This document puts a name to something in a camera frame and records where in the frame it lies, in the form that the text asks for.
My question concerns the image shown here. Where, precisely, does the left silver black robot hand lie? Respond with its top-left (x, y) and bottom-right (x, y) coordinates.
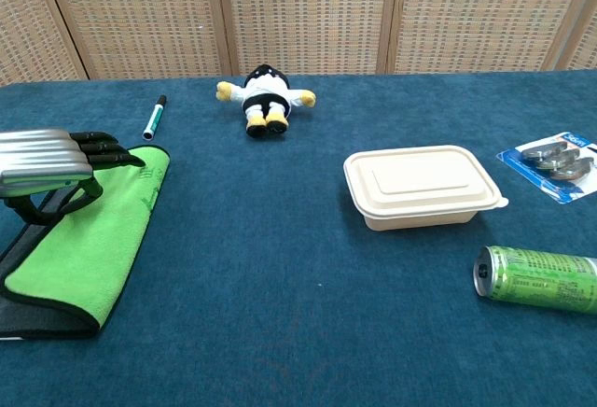
top-left (0, 129), bottom-right (146, 227)

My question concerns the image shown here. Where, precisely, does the grey green cloth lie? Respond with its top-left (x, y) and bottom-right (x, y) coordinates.
top-left (0, 145), bottom-right (172, 341)

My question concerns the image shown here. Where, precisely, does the white green marker pen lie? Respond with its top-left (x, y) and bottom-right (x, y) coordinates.
top-left (142, 94), bottom-right (168, 141)

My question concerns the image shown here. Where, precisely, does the black white plush doll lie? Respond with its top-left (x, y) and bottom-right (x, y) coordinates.
top-left (215, 63), bottom-right (317, 139)

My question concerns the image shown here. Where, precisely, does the blue carpet table mat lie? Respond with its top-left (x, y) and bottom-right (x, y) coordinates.
top-left (0, 69), bottom-right (597, 407)

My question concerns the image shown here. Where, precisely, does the wicker folding screen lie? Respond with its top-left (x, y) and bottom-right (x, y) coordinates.
top-left (0, 0), bottom-right (597, 87)

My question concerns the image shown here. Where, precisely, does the cream lidded food container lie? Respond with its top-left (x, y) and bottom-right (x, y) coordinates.
top-left (342, 145), bottom-right (509, 232)

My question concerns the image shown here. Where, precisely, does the blue blister pack of clips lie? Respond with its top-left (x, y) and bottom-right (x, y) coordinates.
top-left (495, 131), bottom-right (597, 205)

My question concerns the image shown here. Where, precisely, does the green drink can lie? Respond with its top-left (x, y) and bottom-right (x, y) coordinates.
top-left (473, 245), bottom-right (597, 317)

